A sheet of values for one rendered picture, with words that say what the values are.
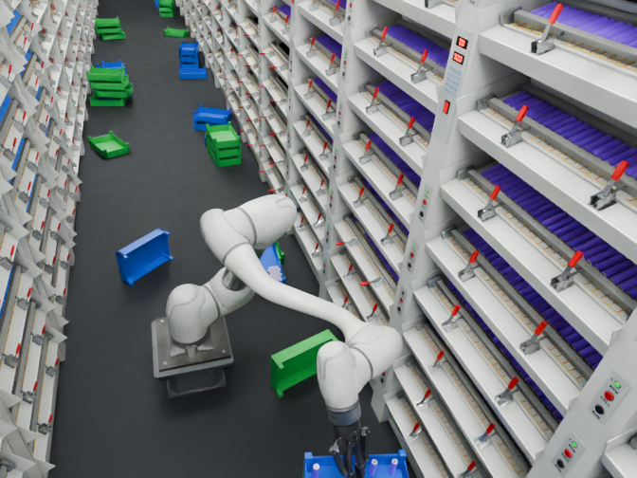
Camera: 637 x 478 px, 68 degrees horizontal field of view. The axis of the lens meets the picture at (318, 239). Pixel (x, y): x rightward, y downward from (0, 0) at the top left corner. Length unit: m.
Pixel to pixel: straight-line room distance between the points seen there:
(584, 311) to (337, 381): 0.58
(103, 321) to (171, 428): 0.74
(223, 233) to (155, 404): 1.02
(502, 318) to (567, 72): 0.60
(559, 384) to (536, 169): 0.47
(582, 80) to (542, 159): 0.20
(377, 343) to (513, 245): 0.44
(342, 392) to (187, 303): 0.88
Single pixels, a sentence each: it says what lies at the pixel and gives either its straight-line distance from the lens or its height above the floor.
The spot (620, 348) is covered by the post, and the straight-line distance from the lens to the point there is 1.03.
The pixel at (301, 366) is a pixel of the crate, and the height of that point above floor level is 0.03.
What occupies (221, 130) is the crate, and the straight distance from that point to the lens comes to 4.05.
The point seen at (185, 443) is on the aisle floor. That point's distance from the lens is 2.11.
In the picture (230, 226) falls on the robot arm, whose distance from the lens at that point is 1.45.
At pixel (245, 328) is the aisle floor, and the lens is 2.46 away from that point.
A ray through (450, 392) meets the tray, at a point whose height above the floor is 0.57.
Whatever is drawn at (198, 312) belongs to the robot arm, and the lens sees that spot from 1.95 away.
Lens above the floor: 1.80
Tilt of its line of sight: 36 degrees down
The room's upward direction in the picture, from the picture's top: 5 degrees clockwise
